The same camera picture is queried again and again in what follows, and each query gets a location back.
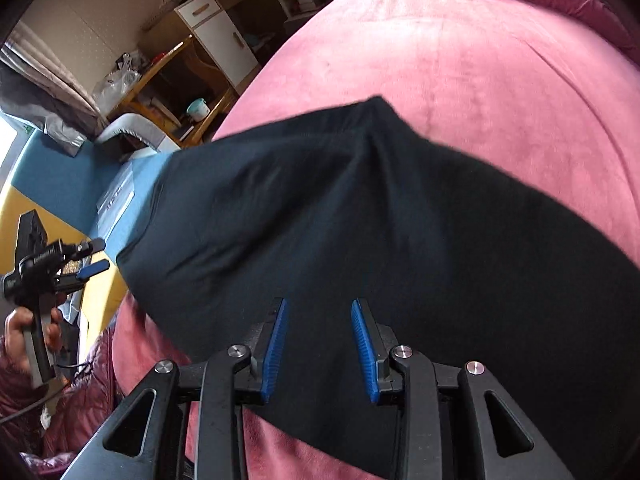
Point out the black pants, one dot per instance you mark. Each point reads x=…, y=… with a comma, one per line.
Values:
x=462, y=261

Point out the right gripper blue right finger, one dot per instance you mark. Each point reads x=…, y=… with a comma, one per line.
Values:
x=380, y=380

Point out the white plastic bag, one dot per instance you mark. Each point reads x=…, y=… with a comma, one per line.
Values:
x=113, y=88

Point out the patterned window curtains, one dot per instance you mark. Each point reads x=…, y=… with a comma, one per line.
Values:
x=32, y=58

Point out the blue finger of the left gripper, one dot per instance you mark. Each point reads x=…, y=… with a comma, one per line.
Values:
x=93, y=269
x=90, y=247

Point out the white and wood cabinet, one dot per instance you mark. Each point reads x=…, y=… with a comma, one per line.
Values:
x=231, y=32

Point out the wooden side table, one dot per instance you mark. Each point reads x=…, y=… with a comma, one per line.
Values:
x=173, y=81

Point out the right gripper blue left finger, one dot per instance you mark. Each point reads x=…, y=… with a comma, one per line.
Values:
x=267, y=350

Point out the maroon jacket left sleeve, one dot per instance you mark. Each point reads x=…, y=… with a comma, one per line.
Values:
x=79, y=412

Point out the pink bed with sheet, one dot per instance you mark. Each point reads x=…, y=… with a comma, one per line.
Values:
x=538, y=96

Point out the teal plastic cup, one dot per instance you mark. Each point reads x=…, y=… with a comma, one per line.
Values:
x=198, y=110

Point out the blue and yellow chair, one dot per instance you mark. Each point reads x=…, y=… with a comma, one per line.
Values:
x=96, y=192

